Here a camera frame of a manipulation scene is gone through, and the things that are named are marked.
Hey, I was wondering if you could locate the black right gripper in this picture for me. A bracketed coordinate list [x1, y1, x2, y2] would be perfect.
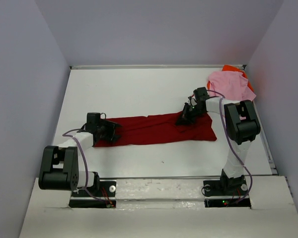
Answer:
[175, 103, 205, 126]

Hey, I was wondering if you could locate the dark red t shirt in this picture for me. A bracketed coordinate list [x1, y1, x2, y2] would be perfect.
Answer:
[94, 112, 217, 147]

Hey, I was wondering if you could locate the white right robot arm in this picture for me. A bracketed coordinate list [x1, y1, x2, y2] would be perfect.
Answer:
[175, 87, 261, 199]

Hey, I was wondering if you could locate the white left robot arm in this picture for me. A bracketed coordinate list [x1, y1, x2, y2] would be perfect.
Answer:
[38, 113, 122, 200]

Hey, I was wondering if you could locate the pink t shirt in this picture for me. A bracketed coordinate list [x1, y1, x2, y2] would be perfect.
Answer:
[208, 71, 256, 101]

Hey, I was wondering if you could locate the orange t shirt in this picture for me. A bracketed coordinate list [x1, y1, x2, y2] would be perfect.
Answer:
[207, 64, 254, 93]

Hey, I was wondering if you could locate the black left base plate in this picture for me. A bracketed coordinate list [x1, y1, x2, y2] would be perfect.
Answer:
[69, 180, 117, 209]

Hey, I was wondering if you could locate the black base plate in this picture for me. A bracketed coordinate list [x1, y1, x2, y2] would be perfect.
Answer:
[201, 180, 251, 208]
[69, 180, 117, 209]

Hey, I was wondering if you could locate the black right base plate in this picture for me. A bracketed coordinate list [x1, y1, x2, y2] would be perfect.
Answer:
[201, 180, 251, 208]

